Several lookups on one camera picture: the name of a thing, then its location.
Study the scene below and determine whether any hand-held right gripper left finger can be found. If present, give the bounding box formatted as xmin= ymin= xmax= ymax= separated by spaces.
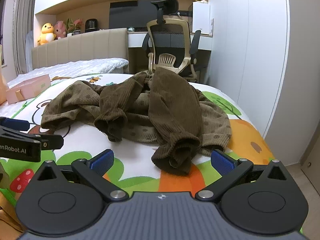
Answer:
xmin=37 ymin=149 xmax=129 ymax=202

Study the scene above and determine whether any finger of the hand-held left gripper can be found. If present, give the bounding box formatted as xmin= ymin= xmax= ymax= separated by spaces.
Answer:
xmin=0 ymin=126 xmax=64 ymax=151
xmin=0 ymin=117 xmax=30 ymax=132

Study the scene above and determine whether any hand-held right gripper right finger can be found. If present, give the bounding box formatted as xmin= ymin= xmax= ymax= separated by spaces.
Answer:
xmin=195 ymin=149 xmax=287 ymax=202

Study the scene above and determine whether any brown polka-dot cardigan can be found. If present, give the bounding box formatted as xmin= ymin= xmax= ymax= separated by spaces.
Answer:
xmin=41 ymin=68 xmax=232 ymax=176

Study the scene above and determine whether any printed cartoon blanket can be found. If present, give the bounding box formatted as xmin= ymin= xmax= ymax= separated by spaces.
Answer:
xmin=0 ymin=73 xmax=307 ymax=240

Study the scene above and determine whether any pink gift box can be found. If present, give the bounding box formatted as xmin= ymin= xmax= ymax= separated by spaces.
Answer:
xmin=5 ymin=74 xmax=52 ymax=105

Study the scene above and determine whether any orange cloth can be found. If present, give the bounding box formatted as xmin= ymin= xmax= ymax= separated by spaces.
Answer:
xmin=0 ymin=192 xmax=23 ymax=233

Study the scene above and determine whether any white quilted mattress pad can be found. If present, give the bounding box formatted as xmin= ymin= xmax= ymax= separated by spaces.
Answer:
xmin=7 ymin=57 xmax=130 ymax=85

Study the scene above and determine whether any yellow plush duck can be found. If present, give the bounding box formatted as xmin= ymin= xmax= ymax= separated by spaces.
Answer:
xmin=37 ymin=22 xmax=57 ymax=46

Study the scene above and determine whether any beige padded headboard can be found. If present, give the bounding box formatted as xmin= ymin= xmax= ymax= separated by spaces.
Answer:
xmin=31 ymin=27 xmax=129 ymax=74

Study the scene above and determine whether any pink plush toy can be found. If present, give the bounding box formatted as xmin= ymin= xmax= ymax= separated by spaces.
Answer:
xmin=54 ymin=21 xmax=67 ymax=40

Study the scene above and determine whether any grey curtain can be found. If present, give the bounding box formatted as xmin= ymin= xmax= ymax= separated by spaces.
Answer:
xmin=0 ymin=0 xmax=38 ymax=65

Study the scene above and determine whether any white wardrobe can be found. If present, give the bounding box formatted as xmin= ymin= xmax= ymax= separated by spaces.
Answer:
xmin=209 ymin=0 xmax=320 ymax=140

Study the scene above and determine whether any potted plant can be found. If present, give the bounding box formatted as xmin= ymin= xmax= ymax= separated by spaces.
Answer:
xmin=65 ymin=18 xmax=84 ymax=36

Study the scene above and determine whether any black round speaker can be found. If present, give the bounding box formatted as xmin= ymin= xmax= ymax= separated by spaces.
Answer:
xmin=85 ymin=18 xmax=98 ymax=33

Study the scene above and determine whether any beige mesh office chair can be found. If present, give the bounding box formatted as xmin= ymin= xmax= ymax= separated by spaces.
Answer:
xmin=142 ymin=0 xmax=202 ymax=83

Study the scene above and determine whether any black monitor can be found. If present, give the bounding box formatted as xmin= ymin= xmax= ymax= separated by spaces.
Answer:
xmin=109 ymin=0 xmax=193 ymax=30

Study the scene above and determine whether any white box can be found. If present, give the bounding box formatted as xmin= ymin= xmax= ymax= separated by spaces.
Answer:
xmin=192 ymin=1 xmax=214 ymax=36

